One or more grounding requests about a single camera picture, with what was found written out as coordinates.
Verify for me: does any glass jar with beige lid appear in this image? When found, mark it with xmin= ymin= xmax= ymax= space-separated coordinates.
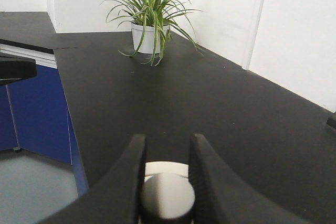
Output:
xmin=139 ymin=161 xmax=195 ymax=223

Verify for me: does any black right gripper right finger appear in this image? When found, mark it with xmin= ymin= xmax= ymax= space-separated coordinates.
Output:
xmin=189 ymin=134 xmax=307 ymax=223

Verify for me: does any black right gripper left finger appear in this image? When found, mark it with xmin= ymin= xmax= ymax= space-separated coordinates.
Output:
xmin=40 ymin=134 xmax=146 ymax=223

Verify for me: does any potted spider plant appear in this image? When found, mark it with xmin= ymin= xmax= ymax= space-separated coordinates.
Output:
xmin=106 ymin=0 xmax=203 ymax=67

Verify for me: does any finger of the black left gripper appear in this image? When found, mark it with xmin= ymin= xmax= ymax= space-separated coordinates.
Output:
xmin=1 ymin=55 xmax=37 ymax=86

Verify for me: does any black white power socket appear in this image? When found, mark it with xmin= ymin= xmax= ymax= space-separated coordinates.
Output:
xmin=326 ymin=112 xmax=336 ymax=130

